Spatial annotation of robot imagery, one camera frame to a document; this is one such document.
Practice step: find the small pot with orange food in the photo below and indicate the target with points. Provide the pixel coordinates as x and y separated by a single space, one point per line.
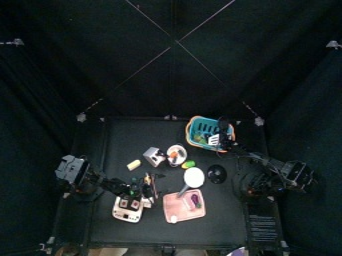
176 155

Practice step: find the white toy stove red burners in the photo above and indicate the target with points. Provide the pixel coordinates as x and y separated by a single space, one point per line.
127 210

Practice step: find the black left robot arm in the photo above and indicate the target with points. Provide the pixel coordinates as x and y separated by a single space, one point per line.
84 175

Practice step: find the white toy frying pan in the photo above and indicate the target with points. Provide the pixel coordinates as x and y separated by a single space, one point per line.
194 177

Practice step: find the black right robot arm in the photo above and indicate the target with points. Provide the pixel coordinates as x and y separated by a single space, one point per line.
275 171

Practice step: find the black round lid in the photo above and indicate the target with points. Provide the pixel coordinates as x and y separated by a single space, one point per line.
216 174

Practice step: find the grey toy toaster box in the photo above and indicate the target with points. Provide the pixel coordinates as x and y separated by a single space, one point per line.
154 156

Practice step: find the white toy spatula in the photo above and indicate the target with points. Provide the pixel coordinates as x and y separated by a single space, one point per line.
214 140

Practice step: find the grey frame corner clamp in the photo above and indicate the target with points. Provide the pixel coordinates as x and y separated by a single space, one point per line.
259 121
80 117
170 117
333 44
16 42

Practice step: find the white toy egg half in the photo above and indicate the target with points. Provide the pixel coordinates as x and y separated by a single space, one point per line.
172 219

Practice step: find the pink cutting board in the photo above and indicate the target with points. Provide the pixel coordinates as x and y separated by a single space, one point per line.
180 208

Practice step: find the teal basket with orange rim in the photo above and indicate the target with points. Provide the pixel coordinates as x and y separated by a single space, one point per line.
198 128

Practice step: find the purple toy eggplant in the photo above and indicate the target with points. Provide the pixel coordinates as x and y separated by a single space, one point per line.
195 200

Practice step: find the green toy vegetable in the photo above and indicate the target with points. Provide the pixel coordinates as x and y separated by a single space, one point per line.
199 138

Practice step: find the yellow toy butter block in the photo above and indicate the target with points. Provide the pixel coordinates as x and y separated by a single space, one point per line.
134 165

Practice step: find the green yellow toy fruit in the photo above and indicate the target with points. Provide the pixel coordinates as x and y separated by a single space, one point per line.
188 164

